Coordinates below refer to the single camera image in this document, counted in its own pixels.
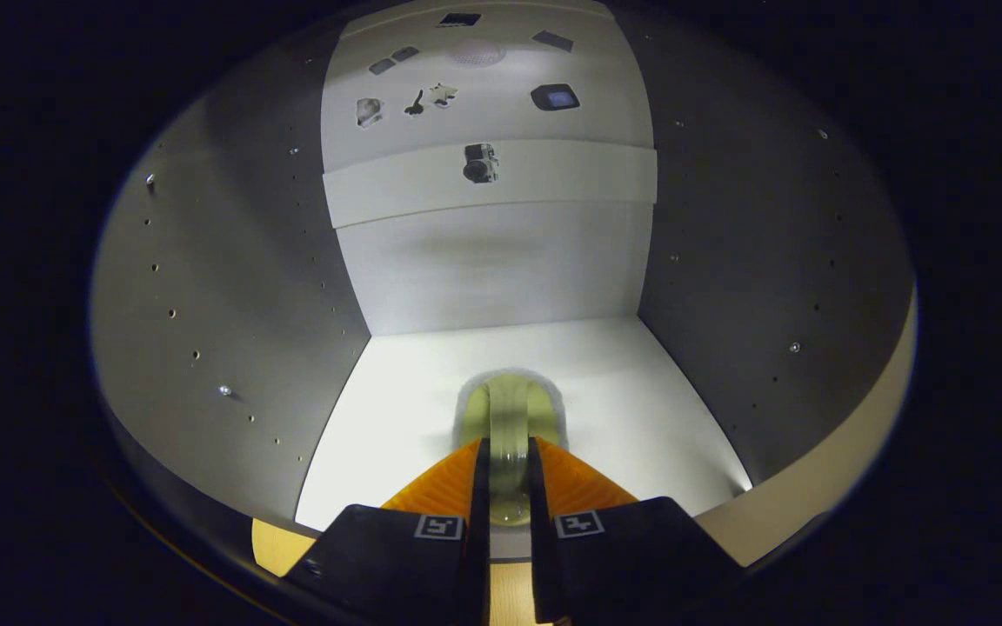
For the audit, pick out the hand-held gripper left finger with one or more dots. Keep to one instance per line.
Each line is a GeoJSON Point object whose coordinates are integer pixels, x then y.
{"type": "Point", "coordinates": [480, 539]}

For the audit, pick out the white cabinet shelf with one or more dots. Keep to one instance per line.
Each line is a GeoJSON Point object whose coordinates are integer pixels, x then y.
{"type": "Point", "coordinates": [640, 417]}

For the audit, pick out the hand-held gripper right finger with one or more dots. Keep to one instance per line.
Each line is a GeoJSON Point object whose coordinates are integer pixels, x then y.
{"type": "Point", "coordinates": [538, 548]}

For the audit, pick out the dark grey cabinet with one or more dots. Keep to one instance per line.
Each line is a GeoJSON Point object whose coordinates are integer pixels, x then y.
{"type": "Point", "coordinates": [205, 287]}

